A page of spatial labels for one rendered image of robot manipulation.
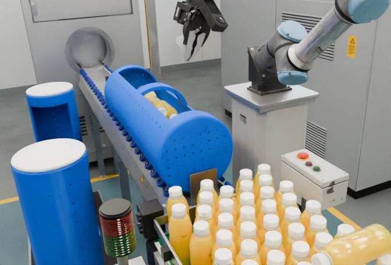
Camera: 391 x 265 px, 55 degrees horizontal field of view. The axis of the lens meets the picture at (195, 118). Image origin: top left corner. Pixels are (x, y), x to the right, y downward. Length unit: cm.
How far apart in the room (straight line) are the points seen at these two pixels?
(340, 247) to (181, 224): 42
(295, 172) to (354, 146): 176
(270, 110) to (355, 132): 138
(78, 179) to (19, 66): 484
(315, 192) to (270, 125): 56
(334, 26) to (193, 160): 64
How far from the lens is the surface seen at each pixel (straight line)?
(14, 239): 302
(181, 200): 114
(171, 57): 668
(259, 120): 166
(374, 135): 301
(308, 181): 121
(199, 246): 100
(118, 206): 77
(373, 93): 286
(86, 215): 163
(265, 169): 124
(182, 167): 129
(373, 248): 90
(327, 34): 136
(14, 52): 625
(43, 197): 154
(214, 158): 133
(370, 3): 125
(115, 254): 81
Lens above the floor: 168
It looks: 21 degrees down
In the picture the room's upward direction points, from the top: 3 degrees counter-clockwise
